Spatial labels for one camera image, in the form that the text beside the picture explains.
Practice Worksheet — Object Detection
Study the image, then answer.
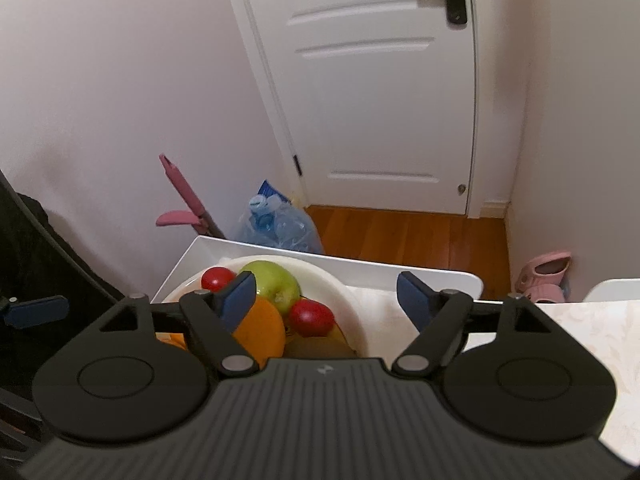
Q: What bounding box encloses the red cherry tomato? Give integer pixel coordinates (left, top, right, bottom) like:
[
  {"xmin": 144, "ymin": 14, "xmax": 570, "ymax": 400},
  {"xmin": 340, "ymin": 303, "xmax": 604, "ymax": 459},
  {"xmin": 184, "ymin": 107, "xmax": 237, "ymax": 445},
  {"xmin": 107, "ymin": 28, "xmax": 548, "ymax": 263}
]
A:
[
  {"xmin": 200, "ymin": 266, "xmax": 236, "ymax": 292},
  {"xmin": 288, "ymin": 298, "xmax": 335, "ymax": 337}
]

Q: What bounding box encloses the small orange tangerine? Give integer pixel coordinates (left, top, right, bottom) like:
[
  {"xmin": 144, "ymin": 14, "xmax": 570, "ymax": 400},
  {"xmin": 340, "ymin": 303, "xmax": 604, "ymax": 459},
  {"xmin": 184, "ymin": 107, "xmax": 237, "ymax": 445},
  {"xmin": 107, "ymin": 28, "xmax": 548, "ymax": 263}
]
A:
[{"xmin": 155, "ymin": 333, "xmax": 189, "ymax": 352}]

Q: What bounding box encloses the large orange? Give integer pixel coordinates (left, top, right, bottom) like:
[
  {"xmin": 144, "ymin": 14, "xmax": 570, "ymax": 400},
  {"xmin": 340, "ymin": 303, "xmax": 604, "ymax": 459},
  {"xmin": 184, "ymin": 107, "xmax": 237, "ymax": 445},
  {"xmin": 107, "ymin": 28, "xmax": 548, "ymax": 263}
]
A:
[{"xmin": 232, "ymin": 296, "xmax": 286, "ymax": 368}]

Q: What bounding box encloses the brownish red apple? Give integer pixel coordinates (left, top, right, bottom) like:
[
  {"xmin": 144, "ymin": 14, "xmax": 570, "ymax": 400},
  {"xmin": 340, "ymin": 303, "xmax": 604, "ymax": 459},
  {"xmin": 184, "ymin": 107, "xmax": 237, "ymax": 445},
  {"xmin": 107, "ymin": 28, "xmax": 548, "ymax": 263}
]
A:
[{"xmin": 283, "ymin": 324, "xmax": 358, "ymax": 360}]

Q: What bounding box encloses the green apple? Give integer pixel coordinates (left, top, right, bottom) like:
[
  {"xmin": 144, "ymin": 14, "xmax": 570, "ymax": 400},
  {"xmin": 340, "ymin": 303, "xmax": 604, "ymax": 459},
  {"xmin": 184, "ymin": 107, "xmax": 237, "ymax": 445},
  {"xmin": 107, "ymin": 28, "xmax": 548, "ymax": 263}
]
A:
[{"xmin": 240, "ymin": 260, "xmax": 302, "ymax": 318}]

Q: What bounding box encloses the pink dustpan broom set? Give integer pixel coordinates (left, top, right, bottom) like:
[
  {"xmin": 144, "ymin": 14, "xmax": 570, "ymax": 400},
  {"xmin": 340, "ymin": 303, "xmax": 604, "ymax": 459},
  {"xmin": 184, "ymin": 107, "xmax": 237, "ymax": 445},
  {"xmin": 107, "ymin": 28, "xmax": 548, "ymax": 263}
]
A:
[{"xmin": 155, "ymin": 154, "xmax": 226, "ymax": 240}]

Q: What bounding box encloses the white duck pattern bowl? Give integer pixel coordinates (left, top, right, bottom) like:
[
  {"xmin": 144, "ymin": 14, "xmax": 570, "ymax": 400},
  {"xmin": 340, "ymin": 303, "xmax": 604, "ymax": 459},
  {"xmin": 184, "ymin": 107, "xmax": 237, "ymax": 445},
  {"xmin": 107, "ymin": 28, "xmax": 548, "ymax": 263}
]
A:
[{"xmin": 160, "ymin": 253, "xmax": 370, "ymax": 360}]

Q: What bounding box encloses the pink slipper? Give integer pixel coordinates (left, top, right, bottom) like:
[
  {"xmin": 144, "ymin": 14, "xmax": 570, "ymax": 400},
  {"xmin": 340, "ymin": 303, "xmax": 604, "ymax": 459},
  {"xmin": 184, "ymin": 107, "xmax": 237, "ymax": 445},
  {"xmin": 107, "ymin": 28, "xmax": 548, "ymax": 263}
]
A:
[{"xmin": 514, "ymin": 250, "xmax": 572, "ymax": 304}]

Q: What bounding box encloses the plastic bag of bottles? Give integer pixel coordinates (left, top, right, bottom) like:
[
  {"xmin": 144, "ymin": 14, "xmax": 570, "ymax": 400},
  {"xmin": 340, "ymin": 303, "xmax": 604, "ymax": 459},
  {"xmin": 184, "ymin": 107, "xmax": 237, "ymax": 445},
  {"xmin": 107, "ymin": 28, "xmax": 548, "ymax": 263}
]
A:
[{"xmin": 232, "ymin": 180, "xmax": 324, "ymax": 254}]

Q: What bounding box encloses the black door hinge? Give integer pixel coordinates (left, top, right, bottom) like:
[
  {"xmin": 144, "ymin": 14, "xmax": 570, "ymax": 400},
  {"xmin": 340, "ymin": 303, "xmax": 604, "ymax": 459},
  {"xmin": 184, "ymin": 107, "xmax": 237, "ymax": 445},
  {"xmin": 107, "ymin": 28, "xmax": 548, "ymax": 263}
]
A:
[{"xmin": 293, "ymin": 155, "xmax": 303, "ymax": 177}]

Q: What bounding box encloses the white door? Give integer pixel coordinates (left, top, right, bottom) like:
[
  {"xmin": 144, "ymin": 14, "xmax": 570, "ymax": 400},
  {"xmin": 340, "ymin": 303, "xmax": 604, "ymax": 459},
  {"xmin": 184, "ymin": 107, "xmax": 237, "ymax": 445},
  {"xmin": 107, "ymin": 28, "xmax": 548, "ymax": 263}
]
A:
[{"xmin": 231, "ymin": 0, "xmax": 476, "ymax": 214}]

